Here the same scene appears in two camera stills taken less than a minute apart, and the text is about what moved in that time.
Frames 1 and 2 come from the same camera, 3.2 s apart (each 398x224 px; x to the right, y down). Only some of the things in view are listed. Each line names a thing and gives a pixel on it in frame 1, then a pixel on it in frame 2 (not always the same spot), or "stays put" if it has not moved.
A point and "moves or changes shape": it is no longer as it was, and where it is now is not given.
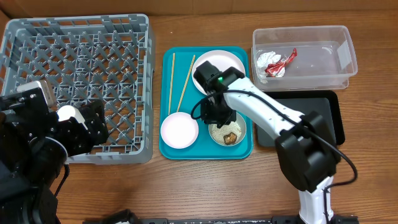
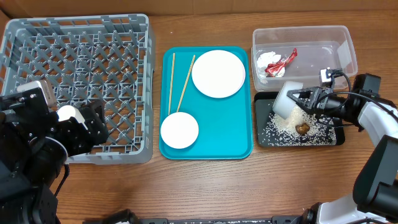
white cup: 66,111 stays put
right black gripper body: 221,116 -> 318,99
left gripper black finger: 92,114 stays put
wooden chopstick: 185,82 stays put
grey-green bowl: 230,134 -> 283,105
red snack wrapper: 272,70 stays put
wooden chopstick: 171,81 stays put
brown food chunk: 230,139 moves or changes shape
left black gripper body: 74,142 stays put
